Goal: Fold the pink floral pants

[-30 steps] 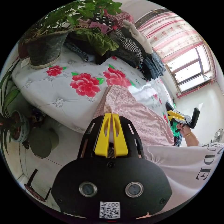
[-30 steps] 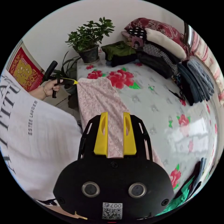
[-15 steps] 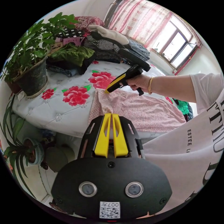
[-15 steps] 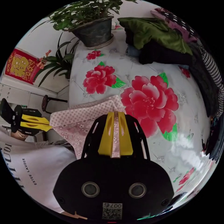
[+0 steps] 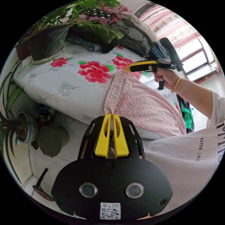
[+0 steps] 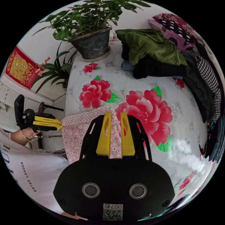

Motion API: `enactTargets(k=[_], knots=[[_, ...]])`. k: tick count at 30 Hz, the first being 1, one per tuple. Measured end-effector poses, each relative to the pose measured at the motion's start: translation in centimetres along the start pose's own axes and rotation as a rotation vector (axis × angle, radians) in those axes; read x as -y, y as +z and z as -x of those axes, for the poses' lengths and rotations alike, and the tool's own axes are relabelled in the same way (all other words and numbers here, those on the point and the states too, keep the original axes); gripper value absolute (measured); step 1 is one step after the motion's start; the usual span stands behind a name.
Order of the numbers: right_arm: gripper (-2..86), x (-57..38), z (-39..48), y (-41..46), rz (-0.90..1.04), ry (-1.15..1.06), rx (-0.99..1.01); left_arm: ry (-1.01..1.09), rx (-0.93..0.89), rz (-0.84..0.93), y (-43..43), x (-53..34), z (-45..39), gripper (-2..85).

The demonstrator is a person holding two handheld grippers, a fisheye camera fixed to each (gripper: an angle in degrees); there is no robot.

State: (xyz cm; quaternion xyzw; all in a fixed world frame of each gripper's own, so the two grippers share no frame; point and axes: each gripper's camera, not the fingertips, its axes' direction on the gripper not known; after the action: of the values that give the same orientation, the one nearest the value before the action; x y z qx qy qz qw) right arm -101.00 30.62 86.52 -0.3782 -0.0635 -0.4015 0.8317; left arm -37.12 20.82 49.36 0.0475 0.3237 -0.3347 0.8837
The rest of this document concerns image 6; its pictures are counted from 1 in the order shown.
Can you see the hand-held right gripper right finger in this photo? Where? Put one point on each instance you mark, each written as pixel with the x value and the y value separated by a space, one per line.
pixel 128 140

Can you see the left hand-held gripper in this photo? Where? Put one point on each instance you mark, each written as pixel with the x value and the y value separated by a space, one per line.
pixel 26 118

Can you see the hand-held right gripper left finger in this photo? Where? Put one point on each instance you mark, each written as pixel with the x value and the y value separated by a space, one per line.
pixel 104 137

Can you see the pink floral pants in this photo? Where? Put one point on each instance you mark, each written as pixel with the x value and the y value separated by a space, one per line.
pixel 75 133

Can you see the person's left forearm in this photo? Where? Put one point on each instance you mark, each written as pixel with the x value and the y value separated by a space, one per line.
pixel 12 138

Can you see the person's left hand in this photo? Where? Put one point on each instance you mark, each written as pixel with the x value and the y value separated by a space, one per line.
pixel 31 135

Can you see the person's right hand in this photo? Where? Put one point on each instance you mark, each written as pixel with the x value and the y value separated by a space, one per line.
pixel 74 215

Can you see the long-leaved potted plant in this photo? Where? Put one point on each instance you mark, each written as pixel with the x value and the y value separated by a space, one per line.
pixel 58 72

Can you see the person's body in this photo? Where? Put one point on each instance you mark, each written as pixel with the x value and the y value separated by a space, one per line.
pixel 29 175

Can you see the large potted plant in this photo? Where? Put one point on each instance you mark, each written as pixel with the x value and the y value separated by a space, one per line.
pixel 93 44

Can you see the pile of clothes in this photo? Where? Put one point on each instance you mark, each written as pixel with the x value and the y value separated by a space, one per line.
pixel 154 45

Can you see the red paper wall hanging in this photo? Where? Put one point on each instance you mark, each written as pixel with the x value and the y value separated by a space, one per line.
pixel 19 67

